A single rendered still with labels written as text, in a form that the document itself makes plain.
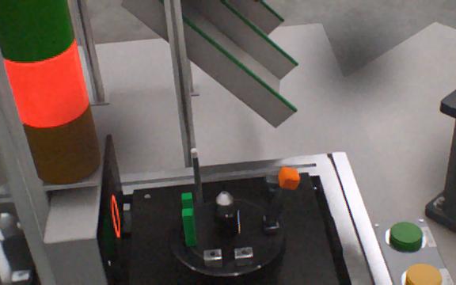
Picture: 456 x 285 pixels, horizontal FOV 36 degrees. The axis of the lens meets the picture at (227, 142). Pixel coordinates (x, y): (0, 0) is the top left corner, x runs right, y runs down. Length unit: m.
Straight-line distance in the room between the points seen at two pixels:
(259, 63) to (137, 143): 0.27
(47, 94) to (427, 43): 1.12
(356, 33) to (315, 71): 1.96
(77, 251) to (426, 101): 0.91
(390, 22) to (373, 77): 2.08
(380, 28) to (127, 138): 2.30
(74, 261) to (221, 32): 0.62
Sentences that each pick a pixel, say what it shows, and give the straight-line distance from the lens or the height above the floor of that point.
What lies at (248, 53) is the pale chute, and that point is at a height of 1.04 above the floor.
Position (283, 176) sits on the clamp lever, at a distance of 0.79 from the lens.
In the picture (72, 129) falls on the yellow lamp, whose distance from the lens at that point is 0.49.
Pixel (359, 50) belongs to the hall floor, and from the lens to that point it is 3.20.
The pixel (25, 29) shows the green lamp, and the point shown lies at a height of 1.38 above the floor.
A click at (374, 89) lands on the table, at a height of 0.86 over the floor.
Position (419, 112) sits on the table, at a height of 0.86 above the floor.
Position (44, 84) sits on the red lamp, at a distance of 0.46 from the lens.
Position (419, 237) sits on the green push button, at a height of 0.97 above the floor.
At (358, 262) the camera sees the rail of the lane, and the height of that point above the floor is 0.96.
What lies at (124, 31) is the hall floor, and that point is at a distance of 3.48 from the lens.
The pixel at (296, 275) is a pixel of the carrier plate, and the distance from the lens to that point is 0.82.
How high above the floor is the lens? 1.58
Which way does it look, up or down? 37 degrees down
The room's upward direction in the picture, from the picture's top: 4 degrees counter-clockwise
